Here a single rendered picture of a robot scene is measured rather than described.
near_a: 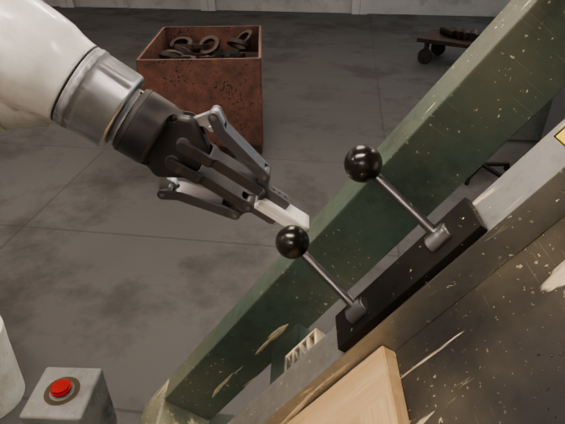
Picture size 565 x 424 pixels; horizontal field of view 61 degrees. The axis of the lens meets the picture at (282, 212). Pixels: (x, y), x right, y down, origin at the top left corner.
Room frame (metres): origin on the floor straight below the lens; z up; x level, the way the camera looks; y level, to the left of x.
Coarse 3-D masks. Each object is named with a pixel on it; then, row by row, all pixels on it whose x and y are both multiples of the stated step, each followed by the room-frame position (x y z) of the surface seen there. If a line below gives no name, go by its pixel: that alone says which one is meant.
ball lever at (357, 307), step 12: (288, 228) 0.43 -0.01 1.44; (300, 228) 0.43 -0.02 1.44; (276, 240) 0.42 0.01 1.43; (288, 240) 0.41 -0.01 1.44; (300, 240) 0.42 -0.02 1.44; (288, 252) 0.41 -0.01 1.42; (300, 252) 0.41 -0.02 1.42; (312, 264) 0.41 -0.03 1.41; (324, 276) 0.40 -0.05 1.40; (336, 288) 0.39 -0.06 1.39; (348, 300) 0.38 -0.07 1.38; (360, 300) 0.37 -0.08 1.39; (348, 312) 0.37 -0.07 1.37; (360, 312) 0.36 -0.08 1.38
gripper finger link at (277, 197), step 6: (270, 168) 0.48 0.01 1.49; (270, 174) 0.47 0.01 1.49; (258, 180) 0.47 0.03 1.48; (264, 186) 0.47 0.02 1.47; (270, 186) 0.48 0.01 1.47; (270, 192) 0.47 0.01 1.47; (276, 192) 0.47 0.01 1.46; (282, 192) 0.48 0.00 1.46; (270, 198) 0.47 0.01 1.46; (276, 198) 0.47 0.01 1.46; (282, 198) 0.47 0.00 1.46; (288, 198) 0.48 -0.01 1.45; (282, 204) 0.47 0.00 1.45; (288, 204) 0.47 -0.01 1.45
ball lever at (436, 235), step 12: (348, 156) 0.42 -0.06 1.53; (360, 156) 0.41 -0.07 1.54; (372, 156) 0.41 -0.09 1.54; (348, 168) 0.42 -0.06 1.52; (360, 168) 0.41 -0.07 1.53; (372, 168) 0.41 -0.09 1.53; (360, 180) 0.41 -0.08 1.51; (384, 180) 0.41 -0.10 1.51; (396, 192) 0.40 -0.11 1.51; (408, 204) 0.39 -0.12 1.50; (420, 216) 0.38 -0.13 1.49; (432, 228) 0.37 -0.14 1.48; (444, 228) 0.37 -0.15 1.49; (432, 240) 0.37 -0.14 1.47; (444, 240) 0.36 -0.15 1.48
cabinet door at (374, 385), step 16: (384, 352) 0.34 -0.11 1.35; (368, 368) 0.33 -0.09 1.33; (384, 368) 0.32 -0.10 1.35; (336, 384) 0.34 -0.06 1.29; (352, 384) 0.33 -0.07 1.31; (368, 384) 0.31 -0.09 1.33; (384, 384) 0.30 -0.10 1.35; (400, 384) 0.30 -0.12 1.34; (320, 400) 0.34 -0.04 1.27; (336, 400) 0.32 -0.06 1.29; (352, 400) 0.31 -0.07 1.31; (368, 400) 0.30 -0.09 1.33; (384, 400) 0.28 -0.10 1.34; (400, 400) 0.28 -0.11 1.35; (304, 416) 0.34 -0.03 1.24; (320, 416) 0.32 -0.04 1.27; (336, 416) 0.31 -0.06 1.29; (352, 416) 0.29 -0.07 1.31; (368, 416) 0.28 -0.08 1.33; (384, 416) 0.27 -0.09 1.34; (400, 416) 0.27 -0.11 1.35
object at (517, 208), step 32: (544, 160) 0.37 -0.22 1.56; (512, 192) 0.36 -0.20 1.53; (544, 192) 0.34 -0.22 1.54; (512, 224) 0.34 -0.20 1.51; (544, 224) 0.34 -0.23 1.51; (480, 256) 0.35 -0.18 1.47; (512, 256) 0.34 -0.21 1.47; (448, 288) 0.35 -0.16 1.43; (384, 320) 0.35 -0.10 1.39; (416, 320) 0.35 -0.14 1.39; (320, 352) 0.38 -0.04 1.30; (352, 352) 0.35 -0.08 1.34; (288, 384) 0.37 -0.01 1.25; (320, 384) 0.35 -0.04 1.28; (256, 416) 0.37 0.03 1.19; (288, 416) 0.35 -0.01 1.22
